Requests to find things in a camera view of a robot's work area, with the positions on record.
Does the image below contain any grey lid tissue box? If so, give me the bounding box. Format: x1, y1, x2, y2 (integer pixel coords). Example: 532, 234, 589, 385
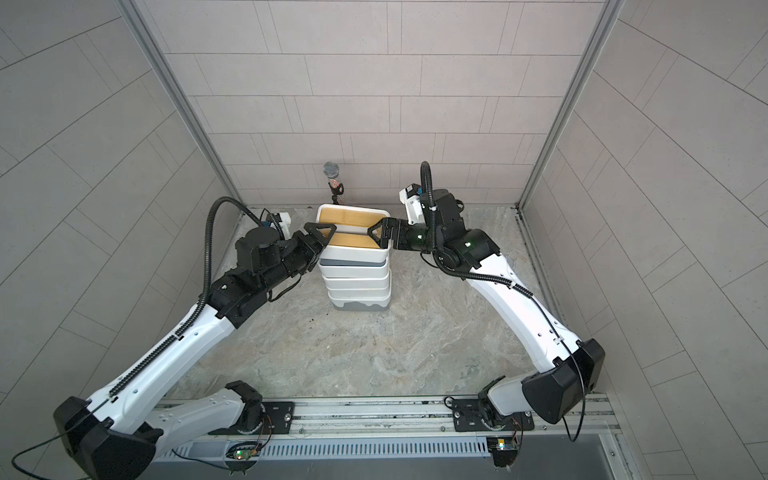
328, 288, 391, 303
319, 259, 390, 280

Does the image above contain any left black cable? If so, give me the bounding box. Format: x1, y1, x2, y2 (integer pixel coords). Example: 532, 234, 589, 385
10, 431, 67, 480

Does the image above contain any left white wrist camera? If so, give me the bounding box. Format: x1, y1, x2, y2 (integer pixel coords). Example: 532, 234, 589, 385
268, 212, 291, 240

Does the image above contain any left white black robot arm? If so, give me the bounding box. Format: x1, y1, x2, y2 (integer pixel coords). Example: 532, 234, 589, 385
54, 223, 336, 479

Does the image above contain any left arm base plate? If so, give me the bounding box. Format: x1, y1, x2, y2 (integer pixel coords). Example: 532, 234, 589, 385
209, 401, 295, 436

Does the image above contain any right circuit board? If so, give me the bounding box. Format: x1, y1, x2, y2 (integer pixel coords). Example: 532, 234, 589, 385
486, 437, 521, 468

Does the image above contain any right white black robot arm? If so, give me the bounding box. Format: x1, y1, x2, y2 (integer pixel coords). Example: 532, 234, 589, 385
367, 162, 605, 430

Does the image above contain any aluminium mounting rail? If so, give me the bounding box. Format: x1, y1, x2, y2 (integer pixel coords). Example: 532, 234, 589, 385
113, 392, 622, 442

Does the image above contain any wooden lid tissue box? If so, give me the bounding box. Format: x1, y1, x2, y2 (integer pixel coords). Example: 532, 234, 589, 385
323, 275, 391, 290
316, 204, 390, 264

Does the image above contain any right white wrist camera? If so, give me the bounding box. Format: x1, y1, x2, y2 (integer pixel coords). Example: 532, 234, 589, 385
399, 184, 425, 225

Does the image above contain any white lid tissue box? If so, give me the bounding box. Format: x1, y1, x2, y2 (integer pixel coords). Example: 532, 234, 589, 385
331, 299, 390, 312

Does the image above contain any left circuit board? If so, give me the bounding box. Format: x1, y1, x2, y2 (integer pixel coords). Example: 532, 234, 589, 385
224, 441, 262, 475

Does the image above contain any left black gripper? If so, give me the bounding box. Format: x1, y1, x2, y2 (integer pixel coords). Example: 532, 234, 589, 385
258, 222, 336, 293

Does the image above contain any circuit board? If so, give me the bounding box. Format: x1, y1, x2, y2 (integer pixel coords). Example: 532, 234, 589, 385
224, 441, 262, 475
486, 437, 521, 468

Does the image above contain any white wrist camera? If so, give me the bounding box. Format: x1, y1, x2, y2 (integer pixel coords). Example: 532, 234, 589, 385
268, 212, 291, 240
399, 184, 425, 225

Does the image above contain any black microphone stand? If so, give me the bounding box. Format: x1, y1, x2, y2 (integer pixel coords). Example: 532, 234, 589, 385
323, 161, 344, 205

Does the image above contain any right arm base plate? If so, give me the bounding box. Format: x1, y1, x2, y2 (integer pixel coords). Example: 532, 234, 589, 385
443, 396, 535, 432

